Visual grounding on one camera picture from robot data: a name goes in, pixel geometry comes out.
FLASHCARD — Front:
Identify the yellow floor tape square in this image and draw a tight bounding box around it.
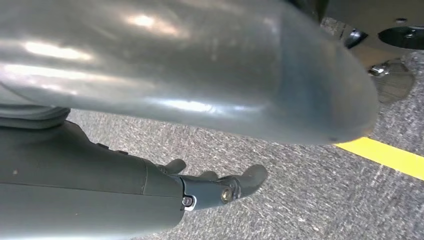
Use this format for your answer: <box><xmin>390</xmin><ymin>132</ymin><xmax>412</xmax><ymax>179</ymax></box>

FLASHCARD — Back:
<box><xmin>333</xmin><ymin>136</ymin><xmax>424</xmax><ymax>182</ymax></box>

